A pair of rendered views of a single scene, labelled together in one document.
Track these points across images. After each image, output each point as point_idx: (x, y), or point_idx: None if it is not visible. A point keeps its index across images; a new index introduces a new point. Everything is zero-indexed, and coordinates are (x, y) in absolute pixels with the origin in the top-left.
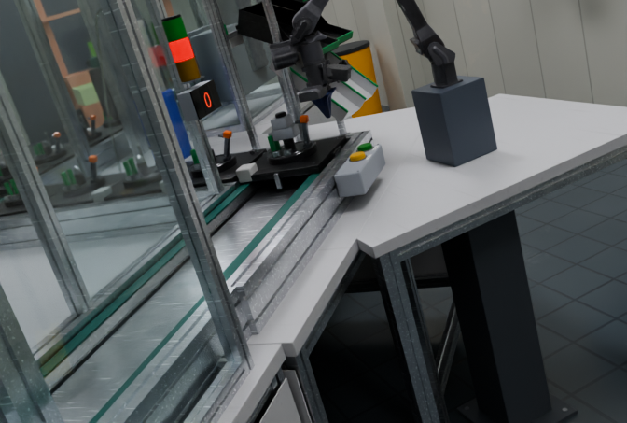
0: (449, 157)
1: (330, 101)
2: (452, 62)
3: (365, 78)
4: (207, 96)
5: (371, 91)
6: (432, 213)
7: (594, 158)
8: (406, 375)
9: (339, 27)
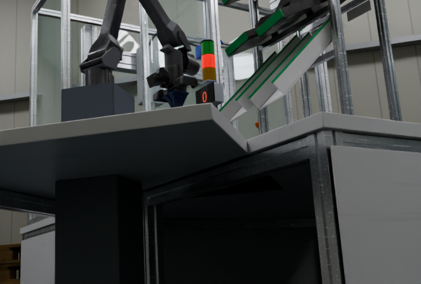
0: None
1: (173, 103)
2: (85, 72)
3: (284, 70)
4: (205, 94)
5: (282, 89)
6: None
7: None
8: None
9: (294, 4)
